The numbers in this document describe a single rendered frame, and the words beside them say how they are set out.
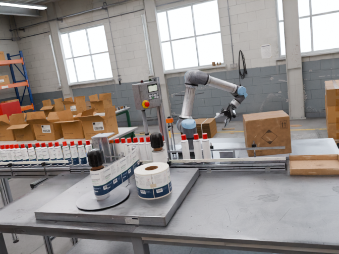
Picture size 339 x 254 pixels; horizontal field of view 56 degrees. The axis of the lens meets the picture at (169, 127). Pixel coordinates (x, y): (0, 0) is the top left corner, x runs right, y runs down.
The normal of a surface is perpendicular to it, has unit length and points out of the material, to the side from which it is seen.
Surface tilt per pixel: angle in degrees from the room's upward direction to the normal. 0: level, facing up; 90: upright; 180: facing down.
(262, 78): 90
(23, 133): 90
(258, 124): 90
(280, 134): 90
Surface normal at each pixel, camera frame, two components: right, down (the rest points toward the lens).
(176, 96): -0.43, 0.24
